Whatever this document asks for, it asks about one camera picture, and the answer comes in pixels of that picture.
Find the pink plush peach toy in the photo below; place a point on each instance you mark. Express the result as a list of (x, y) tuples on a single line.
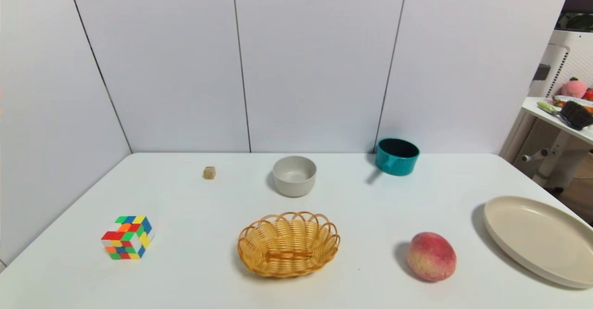
[(574, 89)]

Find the yellow wicker basket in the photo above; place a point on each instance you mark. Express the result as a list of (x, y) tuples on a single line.
[(288, 245)]

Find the pink-yellow peach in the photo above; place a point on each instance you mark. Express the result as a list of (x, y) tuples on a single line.
[(432, 256)]

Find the grey-white bowl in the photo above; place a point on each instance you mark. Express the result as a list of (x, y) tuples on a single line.
[(294, 176)]

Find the red toy fruit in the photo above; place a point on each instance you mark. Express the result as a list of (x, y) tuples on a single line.
[(589, 94)]

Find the white perforated cabinet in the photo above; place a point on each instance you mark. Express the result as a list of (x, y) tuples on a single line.
[(558, 59)]

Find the multicoloured Rubik's cube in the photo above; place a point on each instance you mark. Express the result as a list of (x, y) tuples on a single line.
[(127, 237)]

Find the green toy vegetable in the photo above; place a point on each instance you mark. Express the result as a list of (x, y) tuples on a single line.
[(548, 108)]

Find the white side table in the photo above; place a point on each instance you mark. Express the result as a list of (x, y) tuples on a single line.
[(558, 154)]

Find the small tan cube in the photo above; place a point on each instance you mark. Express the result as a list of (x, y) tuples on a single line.
[(209, 173)]

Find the teal pot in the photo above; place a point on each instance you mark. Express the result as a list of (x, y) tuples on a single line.
[(396, 157)]

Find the cream round plate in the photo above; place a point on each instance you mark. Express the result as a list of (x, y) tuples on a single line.
[(539, 238)]

